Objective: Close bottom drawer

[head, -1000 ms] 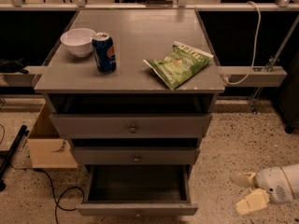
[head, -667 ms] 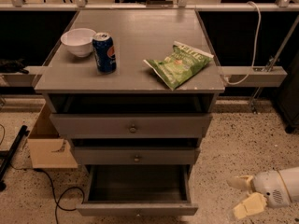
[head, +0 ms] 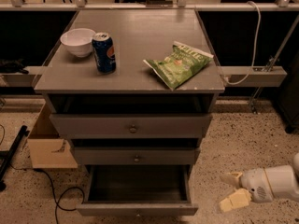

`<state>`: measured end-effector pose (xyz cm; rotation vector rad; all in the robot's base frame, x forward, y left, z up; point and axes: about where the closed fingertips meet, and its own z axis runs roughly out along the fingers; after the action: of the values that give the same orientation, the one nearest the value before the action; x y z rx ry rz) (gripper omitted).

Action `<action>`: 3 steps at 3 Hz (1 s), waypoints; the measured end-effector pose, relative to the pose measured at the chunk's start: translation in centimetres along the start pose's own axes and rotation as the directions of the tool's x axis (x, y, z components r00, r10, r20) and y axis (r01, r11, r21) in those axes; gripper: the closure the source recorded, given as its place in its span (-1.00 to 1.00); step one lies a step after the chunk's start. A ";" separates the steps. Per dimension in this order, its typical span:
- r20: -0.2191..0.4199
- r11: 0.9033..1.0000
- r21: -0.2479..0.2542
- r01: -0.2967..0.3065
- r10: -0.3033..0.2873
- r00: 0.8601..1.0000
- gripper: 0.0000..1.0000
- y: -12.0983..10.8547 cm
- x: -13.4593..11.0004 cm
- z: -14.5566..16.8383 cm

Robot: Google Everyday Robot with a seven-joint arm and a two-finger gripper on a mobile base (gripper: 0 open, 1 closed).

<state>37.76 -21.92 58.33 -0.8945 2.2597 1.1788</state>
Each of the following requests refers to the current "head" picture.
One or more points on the grey drawer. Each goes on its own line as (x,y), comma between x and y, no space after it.
(138,156)
(145,190)
(130,126)

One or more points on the black object on rail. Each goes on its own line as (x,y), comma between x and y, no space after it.
(12,66)

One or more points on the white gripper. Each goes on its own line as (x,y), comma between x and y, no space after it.
(257,184)

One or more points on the black stand leg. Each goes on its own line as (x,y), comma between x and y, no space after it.
(7,155)

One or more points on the blue pepsi can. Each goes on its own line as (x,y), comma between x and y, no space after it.
(104,52)

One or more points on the grey drawer cabinet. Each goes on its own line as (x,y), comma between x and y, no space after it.
(128,116)

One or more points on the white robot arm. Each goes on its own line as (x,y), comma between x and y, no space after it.
(283,180)

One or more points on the grey bottom drawer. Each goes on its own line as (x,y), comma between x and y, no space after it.
(145,190)

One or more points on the grey middle drawer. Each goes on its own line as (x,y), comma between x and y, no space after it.
(138,156)

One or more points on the cardboard box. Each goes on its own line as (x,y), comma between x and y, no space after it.
(47,149)

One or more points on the white bowl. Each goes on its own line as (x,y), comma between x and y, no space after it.
(78,41)

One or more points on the grey metal rail frame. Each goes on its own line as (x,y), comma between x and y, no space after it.
(149,6)

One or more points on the green chip bag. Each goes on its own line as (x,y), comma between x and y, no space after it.
(182,64)

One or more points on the grey top drawer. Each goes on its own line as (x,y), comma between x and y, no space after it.
(130,126)

